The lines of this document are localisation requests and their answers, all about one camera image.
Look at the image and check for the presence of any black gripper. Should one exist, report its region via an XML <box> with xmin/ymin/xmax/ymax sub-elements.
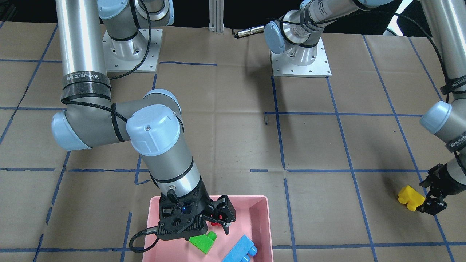
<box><xmin>416</xmin><ymin>164</ymin><xmax>460</xmax><ymax>216</ymax></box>
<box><xmin>201</xmin><ymin>195</ymin><xmax>236</xmax><ymax>235</ymax></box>

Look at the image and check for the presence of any blue toy block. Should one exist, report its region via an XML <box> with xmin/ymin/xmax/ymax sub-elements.
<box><xmin>223</xmin><ymin>234</ymin><xmax>258</xmax><ymax>262</ymax></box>

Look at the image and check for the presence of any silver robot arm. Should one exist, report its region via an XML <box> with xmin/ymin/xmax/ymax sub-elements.
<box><xmin>209</xmin><ymin>14</ymin><xmax>465</xmax><ymax>245</ymax></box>
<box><xmin>51</xmin><ymin>0</ymin><xmax>465</xmax><ymax>218</ymax></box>

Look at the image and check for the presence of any pink plastic box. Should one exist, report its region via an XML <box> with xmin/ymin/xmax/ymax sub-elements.
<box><xmin>142</xmin><ymin>195</ymin><xmax>274</xmax><ymax>262</ymax></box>

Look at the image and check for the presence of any yellow toy block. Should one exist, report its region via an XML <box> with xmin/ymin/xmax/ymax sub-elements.
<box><xmin>397</xmin><ymin>185</ymin><xmax>426</xmax><ymax>211</ymax></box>

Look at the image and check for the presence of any green toy block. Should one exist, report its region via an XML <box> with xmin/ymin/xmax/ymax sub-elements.
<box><xmin>189</xmin><ymin>231</ymin><xmax>217</xmax><ymax>255</ymax></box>

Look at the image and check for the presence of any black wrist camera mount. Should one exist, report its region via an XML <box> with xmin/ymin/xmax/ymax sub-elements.
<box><xmin>156</xmin><ymin>179</ymin><xmax>211</xmax><ymax>241</ymax></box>

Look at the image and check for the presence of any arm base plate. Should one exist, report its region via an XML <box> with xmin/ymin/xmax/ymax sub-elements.
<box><xmin>103</xmin><ymin>29</ymin><xmax>163</xmax><ymax>73</ymax></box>
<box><xmin>270</xmin><ymin>39</ymin><xmax>332</xmax><ymax>78</ymax></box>

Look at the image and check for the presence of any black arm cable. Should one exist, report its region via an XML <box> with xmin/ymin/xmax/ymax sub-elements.
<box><xmin>60</xmin><ymin>0</ymin><xmax>161</xmax><ymax>254</ymax></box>
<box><xmin>393</xmin><ymin>11</ymin><xmax>455</xmax><ymax>106</ymax></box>

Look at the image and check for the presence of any aluminium frame post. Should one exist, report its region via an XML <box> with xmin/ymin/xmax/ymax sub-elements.
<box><xmin>208</xmin><ymin>0</ymin><xmax>224</xmax><ymax>35</ymax></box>

